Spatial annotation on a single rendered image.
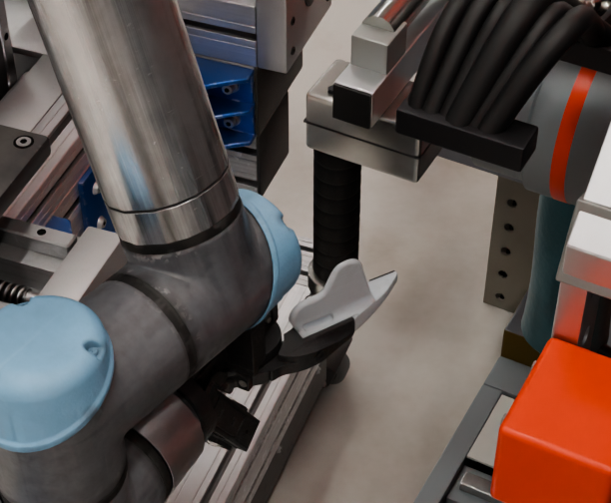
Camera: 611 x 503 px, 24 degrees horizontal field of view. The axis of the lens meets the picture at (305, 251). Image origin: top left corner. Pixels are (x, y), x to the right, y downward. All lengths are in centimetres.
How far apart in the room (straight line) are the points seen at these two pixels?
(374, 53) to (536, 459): 29
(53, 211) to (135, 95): 58
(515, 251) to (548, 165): 100
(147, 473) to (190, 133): 21
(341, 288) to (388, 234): 133
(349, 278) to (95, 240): 26
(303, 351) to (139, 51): 29
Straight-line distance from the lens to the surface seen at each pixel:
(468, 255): 229
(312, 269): 115
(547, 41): 94
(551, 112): 112
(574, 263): 90
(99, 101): 78
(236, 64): 151
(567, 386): 92
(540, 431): 89
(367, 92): 97
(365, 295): 101
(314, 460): 200
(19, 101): 141
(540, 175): 114
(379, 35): 98
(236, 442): 102
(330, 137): 103
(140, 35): 77
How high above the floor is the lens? 156
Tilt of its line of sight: 43 degrees down
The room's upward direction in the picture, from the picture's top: straight up
